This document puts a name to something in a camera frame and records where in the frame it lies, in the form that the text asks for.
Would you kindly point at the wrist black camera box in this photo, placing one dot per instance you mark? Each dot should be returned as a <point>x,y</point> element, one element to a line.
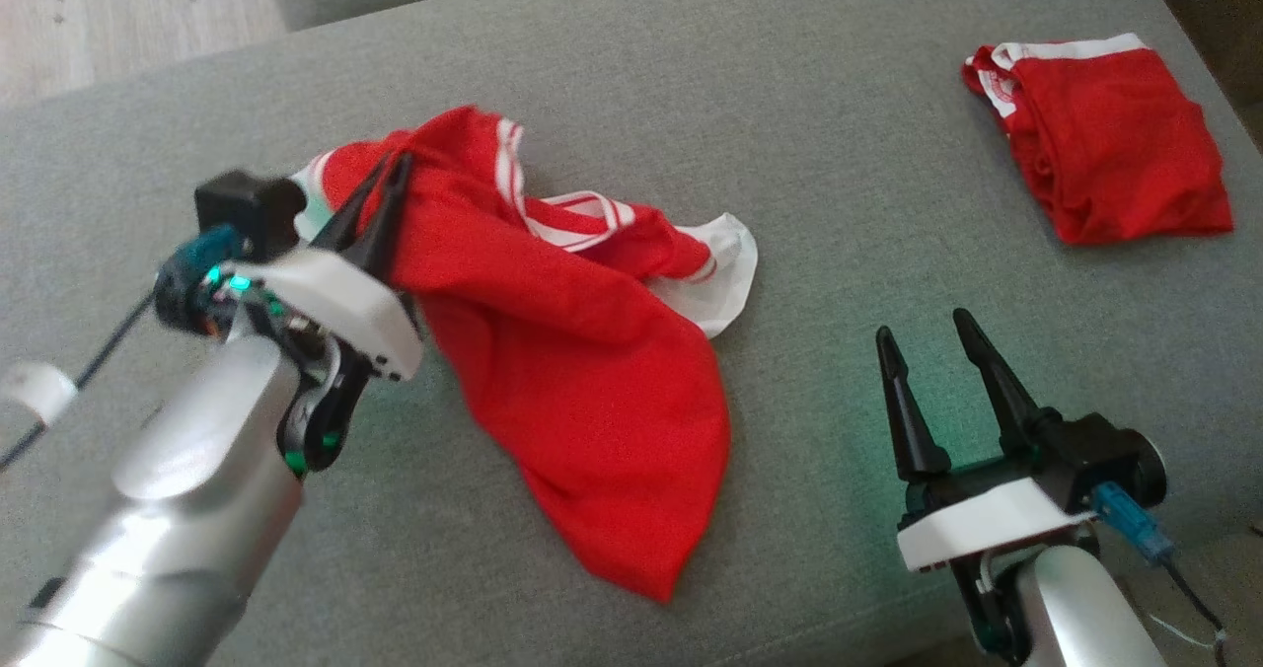
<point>247,208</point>
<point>1095,450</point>

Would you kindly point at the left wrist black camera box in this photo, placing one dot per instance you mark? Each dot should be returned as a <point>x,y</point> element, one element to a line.
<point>247,208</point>

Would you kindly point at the red jersey shirt white trim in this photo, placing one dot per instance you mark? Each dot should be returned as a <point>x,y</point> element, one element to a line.
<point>592,381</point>

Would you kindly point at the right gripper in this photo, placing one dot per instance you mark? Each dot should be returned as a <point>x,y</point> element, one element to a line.
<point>987,519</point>

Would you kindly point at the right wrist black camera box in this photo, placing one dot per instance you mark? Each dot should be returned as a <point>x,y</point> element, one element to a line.
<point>1095,450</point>

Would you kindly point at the red shorts white stripe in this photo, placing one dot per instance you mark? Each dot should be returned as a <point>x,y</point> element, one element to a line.
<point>1115,144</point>

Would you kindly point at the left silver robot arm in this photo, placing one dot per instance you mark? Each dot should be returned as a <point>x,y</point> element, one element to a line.
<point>178,509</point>

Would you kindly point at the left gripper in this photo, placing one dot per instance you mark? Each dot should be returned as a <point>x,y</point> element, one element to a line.
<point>345,302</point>

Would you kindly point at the grey fabric sofa seat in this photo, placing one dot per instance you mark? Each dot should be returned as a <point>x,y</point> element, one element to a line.
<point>839,253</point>

